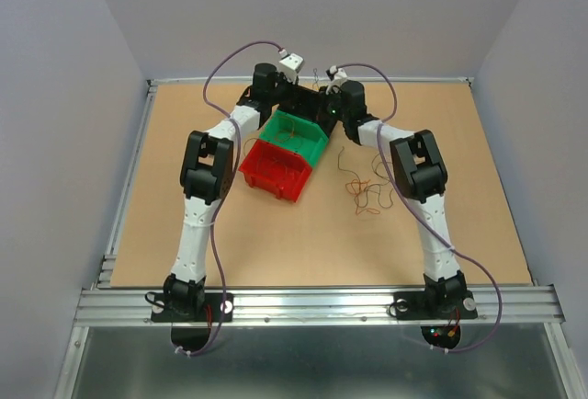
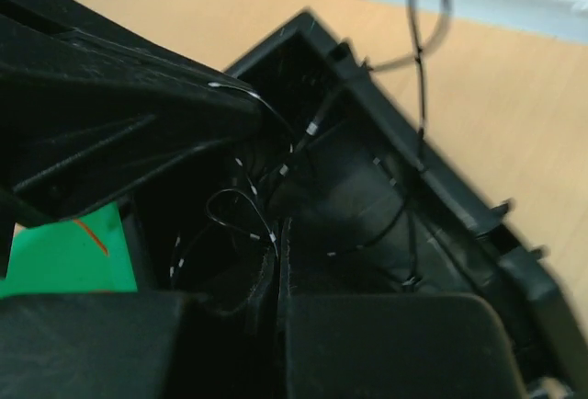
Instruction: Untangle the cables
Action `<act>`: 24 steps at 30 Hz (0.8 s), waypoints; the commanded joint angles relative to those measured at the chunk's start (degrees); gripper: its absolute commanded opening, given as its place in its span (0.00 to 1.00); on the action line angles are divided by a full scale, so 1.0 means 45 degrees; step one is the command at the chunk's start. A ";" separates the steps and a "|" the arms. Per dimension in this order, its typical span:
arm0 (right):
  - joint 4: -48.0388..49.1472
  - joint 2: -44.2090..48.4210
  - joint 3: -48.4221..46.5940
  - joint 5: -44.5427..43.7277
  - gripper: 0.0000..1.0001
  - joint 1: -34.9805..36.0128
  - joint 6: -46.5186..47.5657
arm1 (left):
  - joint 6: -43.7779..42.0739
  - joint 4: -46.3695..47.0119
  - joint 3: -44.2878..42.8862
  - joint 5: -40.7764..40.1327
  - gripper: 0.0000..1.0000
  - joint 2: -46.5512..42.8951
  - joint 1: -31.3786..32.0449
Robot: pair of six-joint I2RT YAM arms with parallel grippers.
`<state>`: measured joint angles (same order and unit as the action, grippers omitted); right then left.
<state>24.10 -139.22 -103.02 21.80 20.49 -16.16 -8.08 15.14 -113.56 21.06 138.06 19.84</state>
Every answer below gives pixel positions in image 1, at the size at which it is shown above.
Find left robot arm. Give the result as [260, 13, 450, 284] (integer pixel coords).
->
[161, 54, 303, 322]

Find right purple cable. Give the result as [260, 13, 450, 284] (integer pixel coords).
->
[337, 62, 504, 357]

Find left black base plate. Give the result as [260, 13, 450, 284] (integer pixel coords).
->
[144, 291, 234, 324]

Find purple cable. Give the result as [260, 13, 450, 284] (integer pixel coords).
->
[174, 40, 288, 358]
[337, 62, 504, 357]

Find orange wire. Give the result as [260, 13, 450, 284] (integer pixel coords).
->
[274, 118, 304, 148]

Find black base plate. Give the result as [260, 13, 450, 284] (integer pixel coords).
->
[144, 291, 234, 324]
[388, 291, 479, 321]

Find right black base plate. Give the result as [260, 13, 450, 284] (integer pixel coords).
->
[388, 291, 479, 321]

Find black plastic bin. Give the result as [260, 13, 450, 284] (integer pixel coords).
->
[277, 85, 337, 138]

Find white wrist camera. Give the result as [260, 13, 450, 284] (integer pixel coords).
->
[325, 65, 349, 95]
[277, 49, 305, 85]

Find wire bundle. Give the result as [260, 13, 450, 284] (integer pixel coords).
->
[337, 145, 399, 217]

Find green plastic bin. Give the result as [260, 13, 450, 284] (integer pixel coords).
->
[258, 110, 329, 168]

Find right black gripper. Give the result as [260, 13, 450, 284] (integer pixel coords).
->
[303, 85, 348, 122]

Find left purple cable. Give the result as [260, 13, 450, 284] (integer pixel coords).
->
[174, 40, 288, 358]

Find aluminium rail frame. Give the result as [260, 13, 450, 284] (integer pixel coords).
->
[56, 79, 587, 398]

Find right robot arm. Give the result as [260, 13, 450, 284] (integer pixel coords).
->
[319, 80, 478, 321]

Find red plastic bin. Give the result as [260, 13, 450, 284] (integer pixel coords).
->
[239, 139, 312, 202]

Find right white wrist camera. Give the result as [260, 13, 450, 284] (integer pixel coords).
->
[325, 65, 349, 95]

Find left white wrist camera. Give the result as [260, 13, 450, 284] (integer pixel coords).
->
[277, 49, 305, 85]

